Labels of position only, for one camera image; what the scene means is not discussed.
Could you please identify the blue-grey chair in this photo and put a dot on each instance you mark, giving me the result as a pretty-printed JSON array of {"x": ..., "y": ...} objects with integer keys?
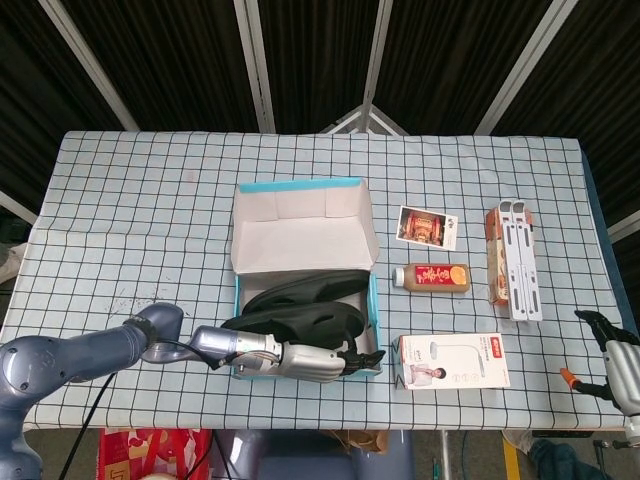
[{"x": 300, "y": 465}]

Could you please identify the red patterned bag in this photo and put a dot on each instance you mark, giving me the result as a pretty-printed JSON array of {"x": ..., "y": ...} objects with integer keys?
[{"x": 150, "y": 450}]

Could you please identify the brown paper bag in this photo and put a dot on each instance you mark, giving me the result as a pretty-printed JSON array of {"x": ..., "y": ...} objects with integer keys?
[{"x": 365, "y": 440}]

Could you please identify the white sneaker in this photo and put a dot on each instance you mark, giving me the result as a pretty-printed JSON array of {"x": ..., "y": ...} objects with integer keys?
[{"x": 515, "y": 440}]

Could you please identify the white triangular frame brace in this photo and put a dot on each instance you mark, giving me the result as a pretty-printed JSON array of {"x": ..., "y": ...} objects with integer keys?
[{"x": 365, "y": 112}]

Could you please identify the brown drink bottle red label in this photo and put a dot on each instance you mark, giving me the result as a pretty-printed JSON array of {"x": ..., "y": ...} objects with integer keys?
[{"x": 435, "y": 277}]

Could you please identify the white folding laptop stand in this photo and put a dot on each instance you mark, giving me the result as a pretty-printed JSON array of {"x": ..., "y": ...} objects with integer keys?
[{"x": 522, "y": 270}]

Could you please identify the white desk lamp box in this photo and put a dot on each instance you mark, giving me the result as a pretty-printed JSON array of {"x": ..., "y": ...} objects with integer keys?
[{"x": 450, "y": 362}]

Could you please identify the metal table leg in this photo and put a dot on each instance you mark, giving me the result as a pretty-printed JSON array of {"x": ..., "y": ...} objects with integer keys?
[{"x": 445, "y": 455}]

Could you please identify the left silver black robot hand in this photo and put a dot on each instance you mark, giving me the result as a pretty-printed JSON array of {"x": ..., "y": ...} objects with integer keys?
[{"x": 310, "y": 362}]

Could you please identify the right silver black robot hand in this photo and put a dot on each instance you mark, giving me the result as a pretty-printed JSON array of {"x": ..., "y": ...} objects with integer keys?
[{"x": 625, "y": 372}]

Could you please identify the black rubber slipper with tag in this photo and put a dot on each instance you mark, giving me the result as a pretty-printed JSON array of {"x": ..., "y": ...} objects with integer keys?
[{"x": 310, "y": 325}]

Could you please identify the white metal frame bar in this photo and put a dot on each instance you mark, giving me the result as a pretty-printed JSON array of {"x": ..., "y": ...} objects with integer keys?
[
  {"x": 17, "y": 207},
  {"x": 85, "y": 57},
  {"x": 625, "y": 227},
  {"x": 525, "y": 65},
  {"x": 255, "y": 65},
  {"x": 376, "y": 65}
]

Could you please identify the red temple photo postcard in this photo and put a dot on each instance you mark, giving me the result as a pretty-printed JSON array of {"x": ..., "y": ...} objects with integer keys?
[{"x": 427, "y": 227}]

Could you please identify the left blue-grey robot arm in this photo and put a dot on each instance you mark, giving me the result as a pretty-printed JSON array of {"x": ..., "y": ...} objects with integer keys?
[{"x": 60, "y": 360}]

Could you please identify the light blue shoe box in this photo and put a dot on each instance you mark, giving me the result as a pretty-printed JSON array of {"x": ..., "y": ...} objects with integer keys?
[{"x": 300, "y": 240}]

